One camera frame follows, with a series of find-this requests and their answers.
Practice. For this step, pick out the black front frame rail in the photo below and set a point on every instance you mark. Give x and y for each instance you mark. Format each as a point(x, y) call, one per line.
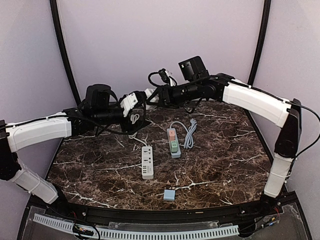
point(244, 212)

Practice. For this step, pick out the pink plug adapter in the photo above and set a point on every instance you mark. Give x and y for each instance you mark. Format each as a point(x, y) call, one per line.
point(171, 135)

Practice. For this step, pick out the green plug adapter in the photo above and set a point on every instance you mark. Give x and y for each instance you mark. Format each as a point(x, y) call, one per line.
point(174, 146)

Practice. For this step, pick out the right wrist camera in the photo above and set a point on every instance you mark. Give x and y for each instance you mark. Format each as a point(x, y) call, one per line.
point(193, 69)

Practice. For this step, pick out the white power strip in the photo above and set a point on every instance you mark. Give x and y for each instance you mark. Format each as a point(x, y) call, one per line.
point(147, 163)

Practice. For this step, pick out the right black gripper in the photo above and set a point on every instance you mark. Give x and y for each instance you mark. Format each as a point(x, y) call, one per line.
point(168, 97)

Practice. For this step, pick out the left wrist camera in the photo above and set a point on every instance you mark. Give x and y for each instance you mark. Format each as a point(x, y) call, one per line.
point(97, 97)

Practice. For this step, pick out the white cube socket adapter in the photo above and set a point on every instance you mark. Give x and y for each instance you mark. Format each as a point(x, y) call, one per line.
point(149, 92)

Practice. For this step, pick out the black frame post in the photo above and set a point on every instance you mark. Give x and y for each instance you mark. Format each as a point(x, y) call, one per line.
point(63, 51)
point(260, 41)

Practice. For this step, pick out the white slotted cable duct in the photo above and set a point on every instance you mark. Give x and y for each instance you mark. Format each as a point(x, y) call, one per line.
point(119, 231)

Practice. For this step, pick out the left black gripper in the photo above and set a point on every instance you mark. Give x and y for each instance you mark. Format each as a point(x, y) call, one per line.
point(132, 128)

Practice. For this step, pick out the left black frame post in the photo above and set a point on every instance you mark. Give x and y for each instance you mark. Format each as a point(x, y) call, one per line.
point(63, 51)

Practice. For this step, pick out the blue plug adapter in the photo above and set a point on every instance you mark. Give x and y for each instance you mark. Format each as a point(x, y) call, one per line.
point(169, 195)

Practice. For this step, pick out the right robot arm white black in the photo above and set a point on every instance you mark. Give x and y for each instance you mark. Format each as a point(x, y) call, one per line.
point(285, 114)

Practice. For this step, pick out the blue-grey power strip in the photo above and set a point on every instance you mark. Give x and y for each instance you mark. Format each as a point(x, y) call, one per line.
point(178, 154)

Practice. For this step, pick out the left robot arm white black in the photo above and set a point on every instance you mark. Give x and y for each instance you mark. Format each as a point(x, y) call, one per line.
point(68, 123)

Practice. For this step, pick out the right black frame post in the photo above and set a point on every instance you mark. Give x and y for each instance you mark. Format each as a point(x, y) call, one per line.
point(260, 41)

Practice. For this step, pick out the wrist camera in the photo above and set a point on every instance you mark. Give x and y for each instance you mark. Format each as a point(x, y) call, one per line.
point(193, 69)
point(97, 97)

